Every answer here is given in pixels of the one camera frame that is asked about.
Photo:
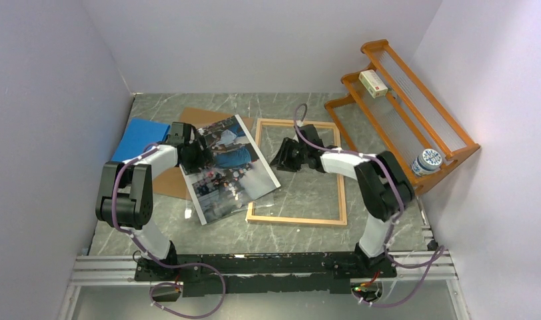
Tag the blue paper sheet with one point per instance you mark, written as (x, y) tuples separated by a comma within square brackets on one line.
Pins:
[(138, 134)]

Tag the white red small box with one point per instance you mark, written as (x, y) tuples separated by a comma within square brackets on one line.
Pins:
[(373, 84)]

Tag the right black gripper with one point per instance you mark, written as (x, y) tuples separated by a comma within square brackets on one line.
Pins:
[(282, 160)]

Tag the printed photo sheet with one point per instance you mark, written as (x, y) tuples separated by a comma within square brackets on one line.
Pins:
[(239, 173)]

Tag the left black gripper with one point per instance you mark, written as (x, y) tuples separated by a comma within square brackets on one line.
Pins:
[(205, 156)]

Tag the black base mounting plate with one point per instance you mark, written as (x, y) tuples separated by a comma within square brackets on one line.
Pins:
[(200, 275)]

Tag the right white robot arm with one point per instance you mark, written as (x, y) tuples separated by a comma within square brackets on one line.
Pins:
[(383, 185)]

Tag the aluminium rail frame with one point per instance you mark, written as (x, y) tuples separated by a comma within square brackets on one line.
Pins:
[(410, 266)]

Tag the blue white ceramic jar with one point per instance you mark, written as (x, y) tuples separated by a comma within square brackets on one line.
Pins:
[(427, 162)]

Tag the orange wooden shelf rack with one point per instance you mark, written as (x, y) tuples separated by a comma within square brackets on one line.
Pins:
[(408, 118)]

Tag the light wooden picture frame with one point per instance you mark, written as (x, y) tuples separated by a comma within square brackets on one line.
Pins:
[(342, 215)]

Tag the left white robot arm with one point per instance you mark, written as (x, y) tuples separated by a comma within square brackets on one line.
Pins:
[(125, 196)]

